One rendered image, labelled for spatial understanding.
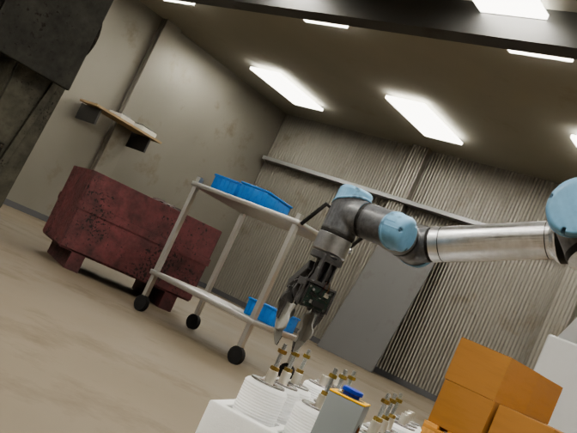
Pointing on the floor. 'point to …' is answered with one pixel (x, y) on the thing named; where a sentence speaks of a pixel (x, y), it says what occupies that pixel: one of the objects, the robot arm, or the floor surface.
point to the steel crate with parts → (127, 234)
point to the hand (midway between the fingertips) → (285, 341)
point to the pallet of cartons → (492, 395)
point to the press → (39, 69)
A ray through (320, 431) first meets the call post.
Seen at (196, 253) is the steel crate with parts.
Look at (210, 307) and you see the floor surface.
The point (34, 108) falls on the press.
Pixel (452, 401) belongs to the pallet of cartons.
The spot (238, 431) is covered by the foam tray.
